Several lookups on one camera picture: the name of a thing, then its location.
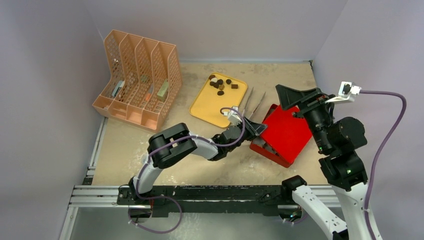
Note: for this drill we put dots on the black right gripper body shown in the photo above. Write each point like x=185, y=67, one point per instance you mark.
x=305, y=100

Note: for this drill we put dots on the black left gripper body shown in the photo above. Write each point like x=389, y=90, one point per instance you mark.
x=249, y=133

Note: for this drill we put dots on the red box lid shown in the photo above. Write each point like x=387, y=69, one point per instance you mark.
x=300, y=129

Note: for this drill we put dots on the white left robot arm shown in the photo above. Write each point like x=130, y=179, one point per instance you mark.
x=172, y=145

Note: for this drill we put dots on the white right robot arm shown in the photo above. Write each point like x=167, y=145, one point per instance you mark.
x=343, y=169

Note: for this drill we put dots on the red chocolate box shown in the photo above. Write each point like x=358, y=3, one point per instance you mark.
x=275, y=143

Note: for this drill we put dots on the yellow plastic tray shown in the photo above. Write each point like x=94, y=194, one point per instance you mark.
x=217, y=92

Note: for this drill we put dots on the orange plastic file organizer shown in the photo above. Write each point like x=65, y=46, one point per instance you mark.
x=145, y=79

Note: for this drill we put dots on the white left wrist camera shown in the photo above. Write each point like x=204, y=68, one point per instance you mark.
x=232, y=116

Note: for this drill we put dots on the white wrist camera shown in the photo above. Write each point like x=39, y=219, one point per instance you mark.
x=232, y=116
x=346, y=94

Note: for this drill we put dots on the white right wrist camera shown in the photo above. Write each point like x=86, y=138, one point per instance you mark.
x=346, y=94

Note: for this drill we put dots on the black aluminium base frame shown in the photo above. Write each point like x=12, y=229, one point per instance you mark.
x=267, y=200

